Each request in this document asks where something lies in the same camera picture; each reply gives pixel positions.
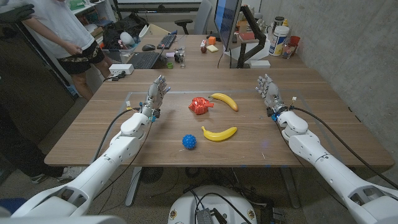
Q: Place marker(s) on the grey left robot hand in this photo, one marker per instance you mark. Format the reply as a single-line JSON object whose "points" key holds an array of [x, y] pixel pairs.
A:
{"points": [[154, 93]]}

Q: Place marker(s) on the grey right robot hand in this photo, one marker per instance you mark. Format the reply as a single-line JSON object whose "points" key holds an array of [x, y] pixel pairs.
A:
{"points": [[271, 93]]}

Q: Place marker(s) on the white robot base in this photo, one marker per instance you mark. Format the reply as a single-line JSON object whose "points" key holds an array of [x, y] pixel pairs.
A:
{"points": [[183, 207]]}

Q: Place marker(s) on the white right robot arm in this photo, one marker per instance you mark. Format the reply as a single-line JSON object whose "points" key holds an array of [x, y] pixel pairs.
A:
{"points": [[329, 168]]}

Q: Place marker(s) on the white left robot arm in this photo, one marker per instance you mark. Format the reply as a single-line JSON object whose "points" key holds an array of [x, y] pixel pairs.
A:
{"points": [[102, 168]]}

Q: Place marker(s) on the brown-tipped yellow toy banana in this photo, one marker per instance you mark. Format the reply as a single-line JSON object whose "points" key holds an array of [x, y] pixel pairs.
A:
{"points": [[227, 100]]}

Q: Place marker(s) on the red crumpled toy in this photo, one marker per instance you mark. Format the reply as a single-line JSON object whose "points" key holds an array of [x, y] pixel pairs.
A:
{"points": [[200, 105]]}

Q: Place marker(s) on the blue spiky stress ball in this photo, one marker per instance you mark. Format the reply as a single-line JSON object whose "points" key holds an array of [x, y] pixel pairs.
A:
{"points": [[189, 142]]}

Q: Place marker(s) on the brown egg-shaped toy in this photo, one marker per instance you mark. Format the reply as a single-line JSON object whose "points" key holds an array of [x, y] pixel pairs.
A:
{"points": [[203, 49]]}

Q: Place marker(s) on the strongly curved yellow toy banana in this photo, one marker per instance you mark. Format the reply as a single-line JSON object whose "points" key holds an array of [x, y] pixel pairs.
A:
{"points": [[217, 135]]}

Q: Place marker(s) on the white flat box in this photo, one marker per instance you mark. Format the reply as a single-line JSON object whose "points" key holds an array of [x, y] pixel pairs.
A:
{"points": [[260, 64]]}

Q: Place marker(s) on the small green cup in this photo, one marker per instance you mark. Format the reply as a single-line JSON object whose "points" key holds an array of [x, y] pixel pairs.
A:
{"points": [[169, 65]]}

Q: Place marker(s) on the black laptop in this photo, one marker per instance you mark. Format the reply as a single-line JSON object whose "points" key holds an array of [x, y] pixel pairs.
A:
{"points": [[145, 60]]}

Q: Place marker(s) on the white power strip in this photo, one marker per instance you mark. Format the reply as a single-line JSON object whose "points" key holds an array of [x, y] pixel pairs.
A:
{"points": [[120, 69]]}

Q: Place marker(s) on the clear cup with items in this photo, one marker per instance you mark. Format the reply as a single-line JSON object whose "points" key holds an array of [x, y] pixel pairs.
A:
{"points": [[288, 51]]}

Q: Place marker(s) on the black computer mouse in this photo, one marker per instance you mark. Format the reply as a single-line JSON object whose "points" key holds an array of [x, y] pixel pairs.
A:
{"points": [[148, 48]]}

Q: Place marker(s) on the white canister with blue label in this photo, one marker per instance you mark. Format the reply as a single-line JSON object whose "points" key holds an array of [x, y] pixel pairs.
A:
{"points": [[278, 41]]}

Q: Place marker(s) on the black keyboard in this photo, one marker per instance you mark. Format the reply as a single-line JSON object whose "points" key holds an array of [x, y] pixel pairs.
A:
{"points": [[166, 41]]}

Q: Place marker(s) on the bottle with black lid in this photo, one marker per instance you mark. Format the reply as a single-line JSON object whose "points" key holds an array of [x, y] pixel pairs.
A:
{"points": [[278, 22]]}

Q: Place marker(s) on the black backpack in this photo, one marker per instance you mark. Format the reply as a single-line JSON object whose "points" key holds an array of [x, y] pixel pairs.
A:
{"points": [[127, 26]]}

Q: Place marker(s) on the yellow sticky note pad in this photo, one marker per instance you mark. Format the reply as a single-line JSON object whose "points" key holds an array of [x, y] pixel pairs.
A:
{"points": [[212, 48]]}

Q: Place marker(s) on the orange cube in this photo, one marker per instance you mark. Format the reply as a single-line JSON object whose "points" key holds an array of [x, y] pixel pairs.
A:
{"points": [[212, 40]]}

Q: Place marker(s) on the computer monitor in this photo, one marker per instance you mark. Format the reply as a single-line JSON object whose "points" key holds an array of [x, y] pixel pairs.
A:
{"points": [[226, 21]]}

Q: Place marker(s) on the grey office chair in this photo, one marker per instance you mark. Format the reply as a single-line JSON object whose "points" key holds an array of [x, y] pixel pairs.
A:
{"points": [[202, 17]]}

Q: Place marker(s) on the grey table leg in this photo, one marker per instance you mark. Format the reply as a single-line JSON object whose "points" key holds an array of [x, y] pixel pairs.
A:
{"points": [[133, 186], [290, 188]]}

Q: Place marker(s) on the white sneaker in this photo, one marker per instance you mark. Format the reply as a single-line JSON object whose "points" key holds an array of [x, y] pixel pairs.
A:
{"points": [[71, 173]]}

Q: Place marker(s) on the person in white shirt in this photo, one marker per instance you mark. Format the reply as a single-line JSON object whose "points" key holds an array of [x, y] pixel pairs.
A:
{"points": [[59, 25]]}

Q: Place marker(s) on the dark cabinet panel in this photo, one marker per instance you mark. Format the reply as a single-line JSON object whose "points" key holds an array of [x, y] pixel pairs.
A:
{"points": [[31, 87]]}

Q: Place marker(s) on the white robot torso edge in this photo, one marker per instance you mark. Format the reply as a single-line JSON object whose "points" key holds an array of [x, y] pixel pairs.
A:
{"points": [[62, 220]]}

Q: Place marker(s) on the black glove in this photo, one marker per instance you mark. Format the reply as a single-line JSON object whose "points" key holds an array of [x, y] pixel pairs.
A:
{"points": [[15, 14]]}

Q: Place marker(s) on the blue floor mat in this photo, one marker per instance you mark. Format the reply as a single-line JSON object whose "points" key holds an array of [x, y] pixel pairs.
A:
{"points": [[12, 205]]}

